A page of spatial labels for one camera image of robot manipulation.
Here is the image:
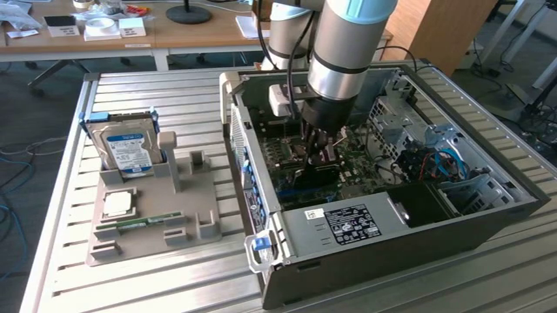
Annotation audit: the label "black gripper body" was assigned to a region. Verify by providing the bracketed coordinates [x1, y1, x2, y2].
[299, 97, 354, 134]

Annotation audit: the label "graphics card with metal bracket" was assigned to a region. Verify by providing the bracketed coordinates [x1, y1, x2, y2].
[271, 162, 340, 196]

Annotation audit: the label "CPU socket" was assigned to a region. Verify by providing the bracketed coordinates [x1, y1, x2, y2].
[284, 135, 311, 162]

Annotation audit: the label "metal socket cover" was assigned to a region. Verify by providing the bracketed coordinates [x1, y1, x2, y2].
[332, 125, 350, 146]

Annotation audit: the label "green motherboard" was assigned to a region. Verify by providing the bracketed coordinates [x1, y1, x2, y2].
[259, 119, 395, 211]

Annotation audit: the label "silver drive cage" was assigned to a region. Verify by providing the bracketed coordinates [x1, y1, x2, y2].
[363, 94, 472, 183]

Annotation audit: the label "grey power supply unit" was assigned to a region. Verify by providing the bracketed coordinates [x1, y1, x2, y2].
[280, 191, 412, 258]

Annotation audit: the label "brown cardboard box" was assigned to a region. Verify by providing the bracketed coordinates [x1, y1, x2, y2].
[251, 0, 273, 32]

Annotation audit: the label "white paper stack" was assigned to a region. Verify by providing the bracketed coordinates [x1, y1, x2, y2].
[233, 15, 271, 40]

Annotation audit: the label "grey parts rack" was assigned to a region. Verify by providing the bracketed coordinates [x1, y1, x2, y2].
[85, 130, 223, 267]

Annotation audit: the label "wooden cabinet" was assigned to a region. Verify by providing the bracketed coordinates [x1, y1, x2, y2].
[382, 0, 499, 76]

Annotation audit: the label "silver disk bay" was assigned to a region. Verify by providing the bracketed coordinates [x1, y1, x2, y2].
[436, 172, 526, 216]

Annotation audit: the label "black open PC case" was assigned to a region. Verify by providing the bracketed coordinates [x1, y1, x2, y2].
[219, 63, 550, 310]

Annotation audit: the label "hard disk in blue carrier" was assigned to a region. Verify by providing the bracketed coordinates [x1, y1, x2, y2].
[78, 107, 165, 179]

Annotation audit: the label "black lamp base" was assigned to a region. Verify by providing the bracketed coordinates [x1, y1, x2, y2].
[164, 0, 213, 25]

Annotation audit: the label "silver CPU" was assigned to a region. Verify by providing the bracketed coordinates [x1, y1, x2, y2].
[102, 192, 136, 218]

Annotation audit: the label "small white box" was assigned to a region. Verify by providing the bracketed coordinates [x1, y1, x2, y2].
[117, 18, 147, 38]

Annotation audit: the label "white boxes on desk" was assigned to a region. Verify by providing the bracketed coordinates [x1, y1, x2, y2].
[84, 18, 121, 42]

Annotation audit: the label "wooden desk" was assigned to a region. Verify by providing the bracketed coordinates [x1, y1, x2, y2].
[0, 0, 395, 97]

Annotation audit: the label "black and white card box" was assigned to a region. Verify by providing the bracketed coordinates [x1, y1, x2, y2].
[42, 15, 81, 38]

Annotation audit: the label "white paper tag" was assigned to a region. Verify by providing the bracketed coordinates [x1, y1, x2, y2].
[5, 29, 41, 39]

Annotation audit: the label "clear plastic bag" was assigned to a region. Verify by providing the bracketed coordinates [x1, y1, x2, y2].
[0, 2, 44, 31]

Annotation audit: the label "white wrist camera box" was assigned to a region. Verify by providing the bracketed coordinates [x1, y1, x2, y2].
[268, 83, 305, 117]

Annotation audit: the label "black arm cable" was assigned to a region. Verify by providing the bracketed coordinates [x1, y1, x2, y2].
[256, 0, 316, 110]

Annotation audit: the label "orange wire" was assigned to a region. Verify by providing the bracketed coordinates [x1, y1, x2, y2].
[415, 152, 440, 181]

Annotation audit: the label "black power cable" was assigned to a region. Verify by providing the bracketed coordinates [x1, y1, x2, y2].
[374, 45, 435, 75]

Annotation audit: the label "blue wire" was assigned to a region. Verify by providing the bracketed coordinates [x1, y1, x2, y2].
[434, 148, 471, 181]

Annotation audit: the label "white desk frame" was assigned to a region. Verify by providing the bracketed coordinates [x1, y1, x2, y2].
[478, 0, 557, 91]

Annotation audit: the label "white floor cable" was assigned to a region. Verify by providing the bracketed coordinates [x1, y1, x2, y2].
[0, 136, 68, 157]

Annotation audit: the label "blue floor cable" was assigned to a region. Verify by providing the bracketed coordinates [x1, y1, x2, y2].
[0, 159, 33, 282]

